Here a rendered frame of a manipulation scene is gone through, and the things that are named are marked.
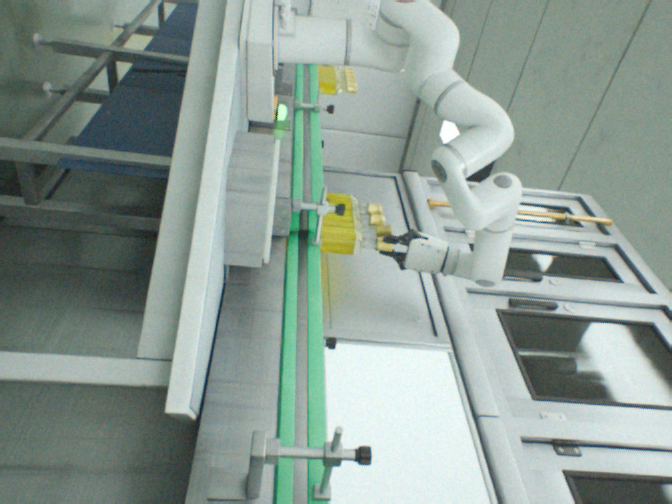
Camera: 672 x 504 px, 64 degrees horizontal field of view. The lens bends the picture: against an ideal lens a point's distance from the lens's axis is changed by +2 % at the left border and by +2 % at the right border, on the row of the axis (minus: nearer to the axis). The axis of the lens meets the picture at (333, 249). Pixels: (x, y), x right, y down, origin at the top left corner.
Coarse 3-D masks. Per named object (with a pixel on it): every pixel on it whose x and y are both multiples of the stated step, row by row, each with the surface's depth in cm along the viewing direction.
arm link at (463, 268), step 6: (462, 252) 141; (468, 252) 141; (462, 258) 139; (468, 258) 139; (456, 264) 139; (462, 264) 139; (468, 264) 139; (456, 270) 140; (462, 270) 140; (468, 270) 139; (456, 276) 142; (462, 276) 141; (468, 276) 140
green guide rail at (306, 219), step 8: (296, 64) 230; (296, 72) 222; (296, 80) 215; (296, 216) 137; (304, 216) 139; (312, 216) 139; (296, 224) 135; (304, 224) 136; (312, 224) 136; (312, 232) 134; (320, 232) 135
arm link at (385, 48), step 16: (352, 32) 113; (368, 32) 115; (384, 32) 112; (400, 32) 110; (352, 48) 113; (368, 48) 114; (384, 48) 114; (400, 48) 113; (352, 64) 117; (368, 64) 117; (384, 64) 117; (400, 64) 117
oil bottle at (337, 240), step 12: (324, 228) 142; (336, 228) 142; (348, 228) 143; (324, 240) 139; (336, 240) 139; (348, 240) 140; (360, 240) 140; (324, 252) 142; (336, 252) 142; (348, 252) 142; (360, 252) 143
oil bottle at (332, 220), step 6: (324, 216) 146; (330, 216) 147; (336, 216) 147; (324, 222) 144; (330, 222) 144; (336, 222) 145; (342, 222) 145; (348, 222) 146; (354, 222) 146; (360, 222) 147; (354, 228) 145; (360, 228) 145
